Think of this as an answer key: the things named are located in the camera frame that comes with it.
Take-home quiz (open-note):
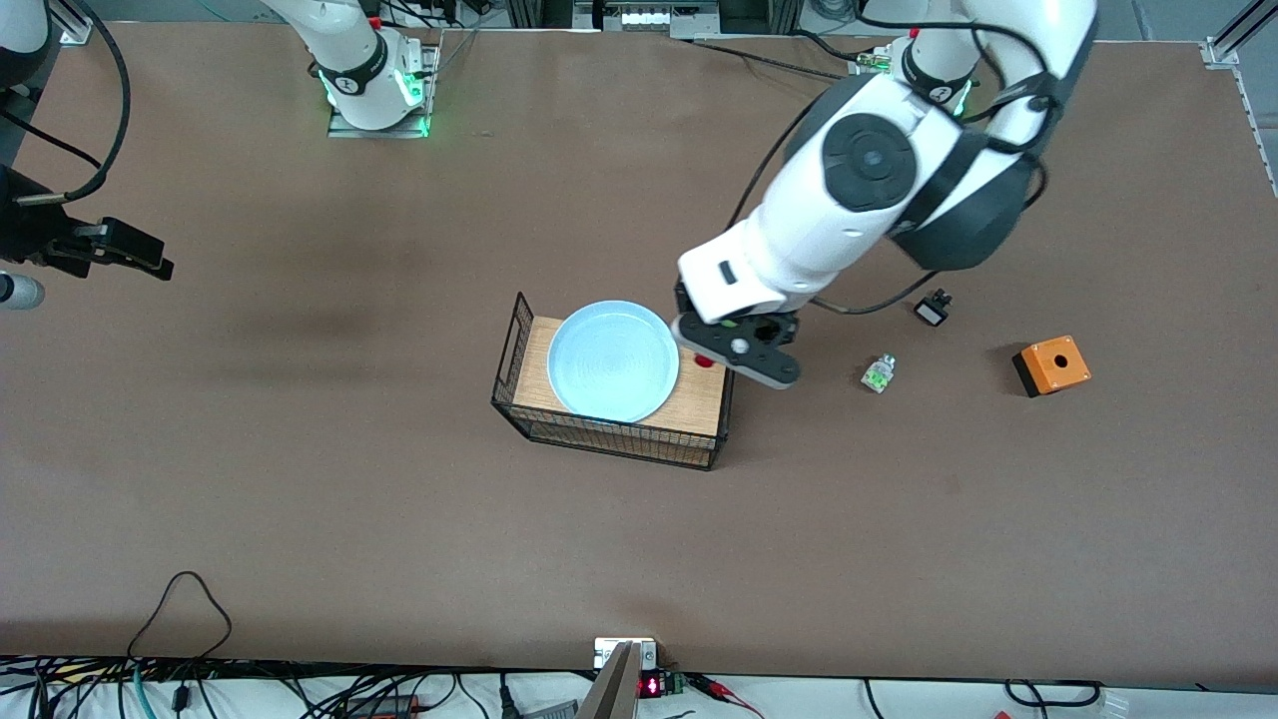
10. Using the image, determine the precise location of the black power adapter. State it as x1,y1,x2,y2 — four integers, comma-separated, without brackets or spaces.
344,694,420,719

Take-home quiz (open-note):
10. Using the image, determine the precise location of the red clip lead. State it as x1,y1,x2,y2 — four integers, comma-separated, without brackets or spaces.
689,674,765,719

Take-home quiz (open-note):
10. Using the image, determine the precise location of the thick black table cable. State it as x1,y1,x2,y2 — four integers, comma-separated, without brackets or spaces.
794,28,865,63

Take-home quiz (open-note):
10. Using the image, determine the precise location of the thin black table cable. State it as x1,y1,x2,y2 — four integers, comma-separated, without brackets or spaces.
689,38,852,81

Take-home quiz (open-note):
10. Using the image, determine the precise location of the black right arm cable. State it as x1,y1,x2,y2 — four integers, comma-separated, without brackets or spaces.
0,0,131,206

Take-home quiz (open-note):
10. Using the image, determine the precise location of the beige slanted strip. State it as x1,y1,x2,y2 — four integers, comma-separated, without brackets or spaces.
576,642,640,719

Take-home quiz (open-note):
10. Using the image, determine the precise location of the black looped cable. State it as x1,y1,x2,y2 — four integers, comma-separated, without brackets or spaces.
128,571,233,665

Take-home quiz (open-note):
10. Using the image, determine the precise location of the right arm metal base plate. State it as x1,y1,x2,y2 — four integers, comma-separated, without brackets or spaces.
327,40,441,140

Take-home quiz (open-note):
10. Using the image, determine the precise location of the small metal bracket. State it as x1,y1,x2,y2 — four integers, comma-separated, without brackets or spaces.
594,637,658,670

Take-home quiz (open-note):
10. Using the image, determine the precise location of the light blue round plate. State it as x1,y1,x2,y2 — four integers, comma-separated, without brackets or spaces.
546,300,682,424

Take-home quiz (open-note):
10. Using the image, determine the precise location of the aluminium frame profile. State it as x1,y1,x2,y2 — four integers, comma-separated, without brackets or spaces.
1203,0,1278,69
50,0,93,46

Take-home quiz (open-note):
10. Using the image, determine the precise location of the orange button enclosure box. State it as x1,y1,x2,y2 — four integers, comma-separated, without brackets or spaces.
1011,336,1092,398

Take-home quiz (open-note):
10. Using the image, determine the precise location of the black coiled cable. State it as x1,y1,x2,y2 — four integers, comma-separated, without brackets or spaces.
1003,679,1104,710

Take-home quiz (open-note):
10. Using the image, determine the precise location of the black wire basket wooden board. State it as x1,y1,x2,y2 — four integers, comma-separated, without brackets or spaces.
490,292,742,472

